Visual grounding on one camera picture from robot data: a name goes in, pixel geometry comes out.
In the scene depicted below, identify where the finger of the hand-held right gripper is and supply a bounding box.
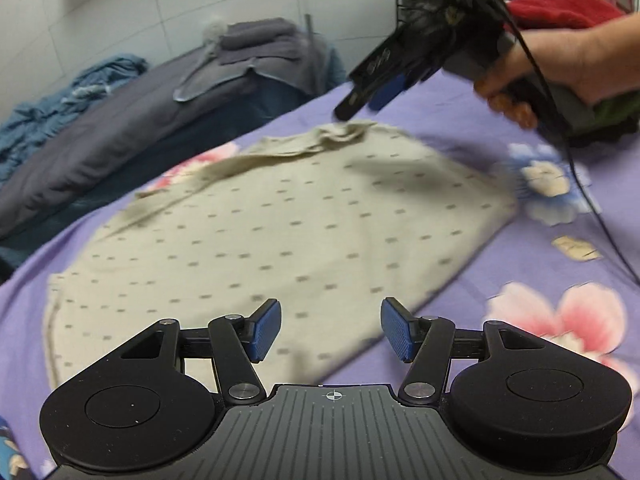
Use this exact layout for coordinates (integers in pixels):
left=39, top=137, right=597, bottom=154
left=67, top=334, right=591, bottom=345
left=333, top=72, right=383, bottom=122
left=369, top=55, right=437, bottom=112

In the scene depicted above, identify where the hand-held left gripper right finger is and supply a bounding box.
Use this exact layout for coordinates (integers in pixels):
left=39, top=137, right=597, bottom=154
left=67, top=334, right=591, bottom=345
left=380, top=296, right=544, bottom=406

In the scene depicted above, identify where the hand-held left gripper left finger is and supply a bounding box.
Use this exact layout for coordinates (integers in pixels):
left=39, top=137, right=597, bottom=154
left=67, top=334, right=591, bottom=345
left=119, top=298, right=283, bottom=405

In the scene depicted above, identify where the cream polka dot shirt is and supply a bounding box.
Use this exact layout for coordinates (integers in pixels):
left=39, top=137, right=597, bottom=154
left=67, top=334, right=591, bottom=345
left=42, top=120, right=519, bottom=397

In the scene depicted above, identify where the person's right hand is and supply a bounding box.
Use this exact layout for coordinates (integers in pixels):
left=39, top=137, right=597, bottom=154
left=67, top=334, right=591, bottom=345
left=472, top=14, right=640, bottom=129

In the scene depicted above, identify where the red knitted cloth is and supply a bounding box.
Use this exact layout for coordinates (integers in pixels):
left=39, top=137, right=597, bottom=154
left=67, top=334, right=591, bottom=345
left=506, top=0, right=632, bottom=32

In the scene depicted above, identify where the grey towel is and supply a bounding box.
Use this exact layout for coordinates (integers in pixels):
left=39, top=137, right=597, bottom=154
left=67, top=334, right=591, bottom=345
left=172, top=16, right=332, bottom=104

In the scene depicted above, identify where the purple floral bed sheet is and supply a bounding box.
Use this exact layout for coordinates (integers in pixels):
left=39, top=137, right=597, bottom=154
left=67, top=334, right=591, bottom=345
left=0, top=72, right=640, bottom=480

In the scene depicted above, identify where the green cloth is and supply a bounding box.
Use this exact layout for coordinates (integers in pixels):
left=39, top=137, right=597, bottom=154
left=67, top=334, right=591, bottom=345
left=592, top=94, right=640, bottom=133

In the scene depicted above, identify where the dark grey quilt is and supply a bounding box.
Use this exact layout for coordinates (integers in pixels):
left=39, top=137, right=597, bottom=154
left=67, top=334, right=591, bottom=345
left=0, top=50, right=301, bottom=241

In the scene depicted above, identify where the blue bed cover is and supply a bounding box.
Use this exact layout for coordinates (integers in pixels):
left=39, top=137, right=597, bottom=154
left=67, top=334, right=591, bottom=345
left=0, top=42, right=347, bottom=183

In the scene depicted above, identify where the black wire rack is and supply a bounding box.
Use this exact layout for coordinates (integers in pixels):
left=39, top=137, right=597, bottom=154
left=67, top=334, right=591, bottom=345
left=394, top=0, right=447, bottom=28

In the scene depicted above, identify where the black cable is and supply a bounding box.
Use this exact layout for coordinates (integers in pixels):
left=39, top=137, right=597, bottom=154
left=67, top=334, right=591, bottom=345
left=492, top=0, right=640, bottom=283

